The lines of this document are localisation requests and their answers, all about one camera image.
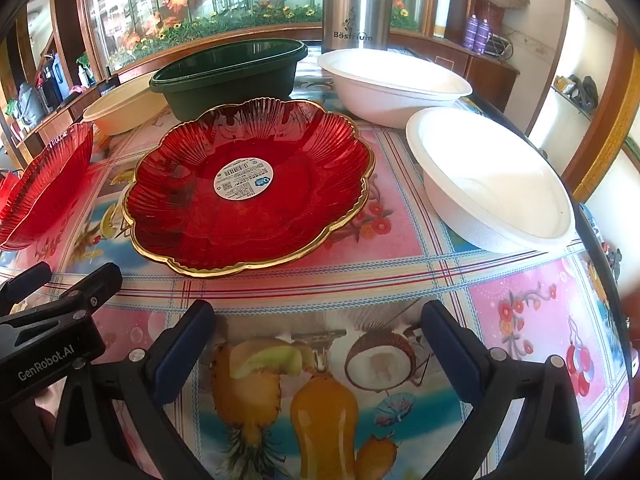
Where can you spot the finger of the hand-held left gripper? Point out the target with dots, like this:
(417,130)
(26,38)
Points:
(27,282)
(100,282)

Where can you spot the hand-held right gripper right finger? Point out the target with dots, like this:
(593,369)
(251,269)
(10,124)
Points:
(450,345)

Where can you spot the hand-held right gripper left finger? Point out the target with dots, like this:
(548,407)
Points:
(185,352)

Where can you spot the white bowl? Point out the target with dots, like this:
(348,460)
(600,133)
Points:
(390,90)
(490,185)

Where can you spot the cream bowl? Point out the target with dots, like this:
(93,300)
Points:
(120,110)

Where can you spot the fruit print tablecloth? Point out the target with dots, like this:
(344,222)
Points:
(400,270)

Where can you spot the grey kettle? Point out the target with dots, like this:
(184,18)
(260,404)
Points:
(29,104)

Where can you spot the pink cloth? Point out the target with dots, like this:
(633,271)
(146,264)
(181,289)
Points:
(79,90)

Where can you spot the black thermos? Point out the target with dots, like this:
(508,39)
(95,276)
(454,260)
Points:
(48,89)

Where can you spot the blue thermos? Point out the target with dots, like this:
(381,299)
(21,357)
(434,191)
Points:
(59,77)

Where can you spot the white plastic bottle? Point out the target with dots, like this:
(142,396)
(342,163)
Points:
(85,74)

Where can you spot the dark green bag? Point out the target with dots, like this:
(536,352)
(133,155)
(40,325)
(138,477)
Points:
(582,91)

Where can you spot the woven basket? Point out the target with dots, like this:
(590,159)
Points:
(492,15)

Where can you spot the stainless steel thermos jug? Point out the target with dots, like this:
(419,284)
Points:
(357,10)

